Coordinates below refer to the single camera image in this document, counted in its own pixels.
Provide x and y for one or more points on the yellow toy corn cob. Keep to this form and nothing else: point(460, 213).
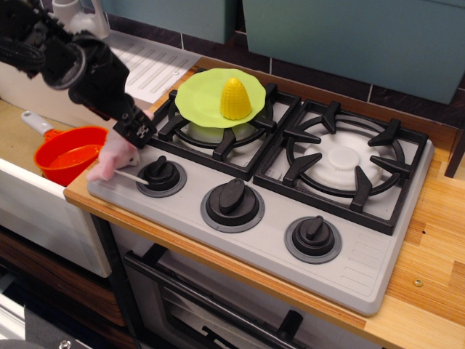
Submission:
point(235, 103)

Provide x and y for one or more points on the grey toy stove top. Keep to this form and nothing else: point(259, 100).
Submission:
point(357, 278)

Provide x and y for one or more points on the teal box on wall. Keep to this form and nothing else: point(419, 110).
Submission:
point(414, 47)

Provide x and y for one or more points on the pink plush toy animal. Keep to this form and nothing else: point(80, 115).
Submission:
point(118, 152)

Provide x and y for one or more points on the grey toy faucet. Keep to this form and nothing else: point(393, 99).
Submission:
point(72, 15)

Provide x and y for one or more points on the black right burner grate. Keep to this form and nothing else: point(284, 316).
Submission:
point(356, 168)

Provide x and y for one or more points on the black stove knob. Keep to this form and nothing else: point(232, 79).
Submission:
point(233, 207)
point(313, 240)
point(164, 178)

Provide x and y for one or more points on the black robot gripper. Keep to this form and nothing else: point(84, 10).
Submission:
point(94, 77)

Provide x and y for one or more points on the black right stove knob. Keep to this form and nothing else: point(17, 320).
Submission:
point(313, 240)

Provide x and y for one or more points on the black left stove knob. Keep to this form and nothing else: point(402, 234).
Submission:
point(164, 178)

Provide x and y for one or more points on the toy oven door black handle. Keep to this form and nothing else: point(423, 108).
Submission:
point(203, 321)

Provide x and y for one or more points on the black middle stove knob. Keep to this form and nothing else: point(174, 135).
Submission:
point(233, 207)

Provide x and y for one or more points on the white toy sink basin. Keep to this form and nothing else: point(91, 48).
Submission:
point(35, 207)

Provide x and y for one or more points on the light green plastic plate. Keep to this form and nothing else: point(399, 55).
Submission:
point(198, 99)

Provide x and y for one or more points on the orange toy pot grey handle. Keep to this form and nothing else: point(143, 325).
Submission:
point(64, 155)

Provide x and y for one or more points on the black left burner grate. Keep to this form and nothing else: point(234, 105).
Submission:
point(236, 151)

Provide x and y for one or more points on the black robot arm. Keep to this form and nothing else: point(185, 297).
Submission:
point(25, 28)

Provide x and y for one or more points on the black burner grate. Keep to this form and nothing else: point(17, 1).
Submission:
point(236, 151)
point(356, 168)

